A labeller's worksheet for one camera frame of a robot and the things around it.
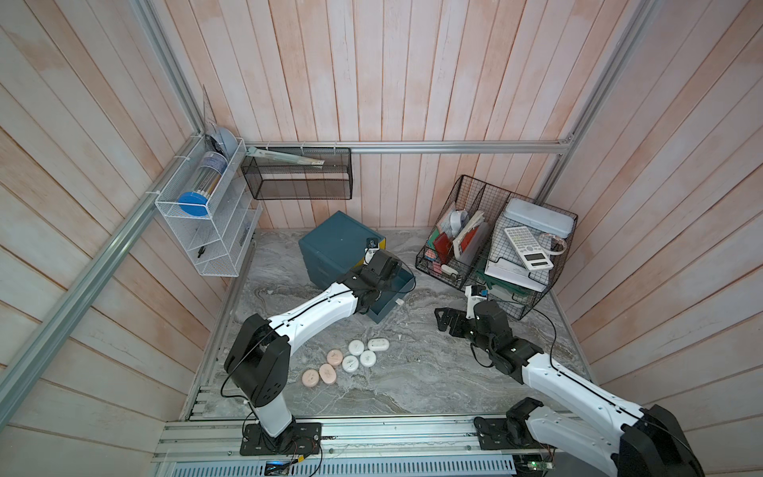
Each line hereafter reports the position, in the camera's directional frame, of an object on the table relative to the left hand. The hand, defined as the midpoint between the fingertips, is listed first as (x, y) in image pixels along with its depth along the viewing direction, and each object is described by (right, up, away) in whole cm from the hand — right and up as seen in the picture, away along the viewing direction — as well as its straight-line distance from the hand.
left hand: (376, 275), depth 88 cm
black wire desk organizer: (+38, +9, +1) cm, 39 cm away
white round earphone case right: (-2, -24, -2) cm, 25 cm away
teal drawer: (+3, -7, -4) cm, 9 cm away
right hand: (+20, -10, -3) cm, 23 cm away
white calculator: (+45, +8, -2) cm, 46 cm away
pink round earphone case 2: (-19, -29, -6) cm, 35 cm away
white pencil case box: (+52, +19, +6) cm, 56 cm away
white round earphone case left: (-8, -25, -4) cm, 27 cm away
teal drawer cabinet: (-12, +8, -2) cm, 15 cm away
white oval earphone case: (+1, -21, 0) cm, 21 cm away
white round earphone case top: (-6, -22, 0) cm, 23 cm away
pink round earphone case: (-12, -24, -2) cm, 27 cm away
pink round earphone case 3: (-14, -27, -6) cm, 31 cm away
